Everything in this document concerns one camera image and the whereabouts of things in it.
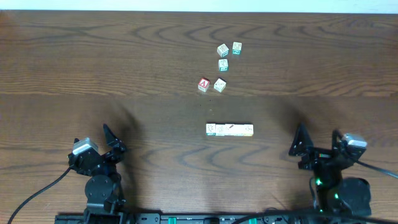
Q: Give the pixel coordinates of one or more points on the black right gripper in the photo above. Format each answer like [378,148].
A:
[318,155]

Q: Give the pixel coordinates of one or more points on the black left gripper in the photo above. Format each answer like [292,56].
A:
[101,157]

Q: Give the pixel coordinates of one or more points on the wooden block green J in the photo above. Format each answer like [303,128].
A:
[248,130]

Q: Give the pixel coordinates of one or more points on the wooden block blue X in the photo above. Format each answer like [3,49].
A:
[229,129]

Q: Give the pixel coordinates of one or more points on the wooden block bee picture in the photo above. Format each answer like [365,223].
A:
[219,129]

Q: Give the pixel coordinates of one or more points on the wooden block umbrella seven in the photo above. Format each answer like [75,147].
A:
[210,129]

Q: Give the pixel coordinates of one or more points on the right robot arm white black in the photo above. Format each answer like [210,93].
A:
[333,193]

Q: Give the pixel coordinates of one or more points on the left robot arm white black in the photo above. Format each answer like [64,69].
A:
[104,192]

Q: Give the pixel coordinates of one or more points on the wooden block yellow W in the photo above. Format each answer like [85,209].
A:
[219,85]

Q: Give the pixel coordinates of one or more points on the wooden block red A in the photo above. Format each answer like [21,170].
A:
[203,84]

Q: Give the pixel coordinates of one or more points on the wooden block green L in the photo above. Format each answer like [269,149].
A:
[223,65]

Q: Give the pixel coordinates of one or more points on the wooden block green Z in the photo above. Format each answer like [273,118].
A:
[237,48]

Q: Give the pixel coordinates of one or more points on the wooden block green 4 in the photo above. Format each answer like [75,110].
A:
[222,50]

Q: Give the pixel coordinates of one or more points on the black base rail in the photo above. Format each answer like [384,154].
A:
[156,218]

